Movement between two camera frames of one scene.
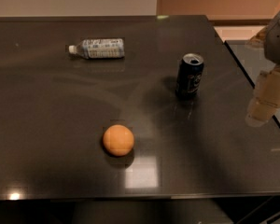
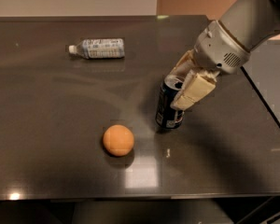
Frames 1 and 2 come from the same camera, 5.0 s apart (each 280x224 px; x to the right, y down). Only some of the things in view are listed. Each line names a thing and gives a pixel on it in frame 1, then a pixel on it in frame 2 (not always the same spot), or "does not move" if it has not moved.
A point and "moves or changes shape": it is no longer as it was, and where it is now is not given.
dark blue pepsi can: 189,76 moves or changes shape
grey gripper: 279,42 → 219,49
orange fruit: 119,140 does not move
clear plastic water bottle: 99,49 does not move
